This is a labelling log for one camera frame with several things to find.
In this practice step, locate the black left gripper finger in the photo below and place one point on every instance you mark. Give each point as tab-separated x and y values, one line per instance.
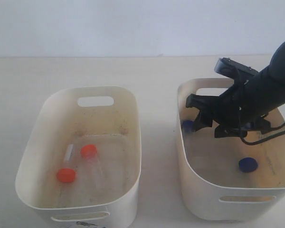
223	132

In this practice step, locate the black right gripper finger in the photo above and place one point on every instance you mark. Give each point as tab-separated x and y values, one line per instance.
203	120

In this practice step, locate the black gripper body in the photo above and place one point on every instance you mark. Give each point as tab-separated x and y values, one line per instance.
245	104

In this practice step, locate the clear tube blue cap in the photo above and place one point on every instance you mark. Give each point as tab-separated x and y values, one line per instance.
247	165
187	127

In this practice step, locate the clear tube front blue cap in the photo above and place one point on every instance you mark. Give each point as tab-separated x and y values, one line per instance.
247	165

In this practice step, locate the white plastic bin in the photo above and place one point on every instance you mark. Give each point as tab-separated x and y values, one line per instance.
106	116
212	185

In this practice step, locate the clear tube orange cap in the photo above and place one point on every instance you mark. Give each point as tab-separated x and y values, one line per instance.
67	171
89	154

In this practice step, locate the clear tube front orange cap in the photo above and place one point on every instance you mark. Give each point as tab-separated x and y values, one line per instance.
67	171

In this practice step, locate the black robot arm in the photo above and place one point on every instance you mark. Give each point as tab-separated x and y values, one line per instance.
282	64

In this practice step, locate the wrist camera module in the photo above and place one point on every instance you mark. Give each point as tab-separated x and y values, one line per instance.
234	70

